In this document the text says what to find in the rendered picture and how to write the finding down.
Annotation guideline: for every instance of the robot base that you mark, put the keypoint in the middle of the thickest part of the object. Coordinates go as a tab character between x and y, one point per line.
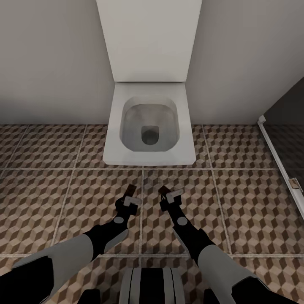
92	296

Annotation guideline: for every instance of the toilet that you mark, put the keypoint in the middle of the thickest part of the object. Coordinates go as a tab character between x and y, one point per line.
149	44

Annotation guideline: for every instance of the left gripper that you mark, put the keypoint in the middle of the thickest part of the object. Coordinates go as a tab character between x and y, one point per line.
132	209

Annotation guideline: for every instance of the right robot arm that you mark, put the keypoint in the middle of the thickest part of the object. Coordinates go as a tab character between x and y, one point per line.
231	282

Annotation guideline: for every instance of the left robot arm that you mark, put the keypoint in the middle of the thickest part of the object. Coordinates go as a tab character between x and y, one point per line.
36	278

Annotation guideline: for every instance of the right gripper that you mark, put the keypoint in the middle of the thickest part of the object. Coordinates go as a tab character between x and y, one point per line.
166	206

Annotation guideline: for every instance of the mousetrap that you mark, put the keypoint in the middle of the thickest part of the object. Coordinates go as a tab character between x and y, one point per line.
163	191
129	192

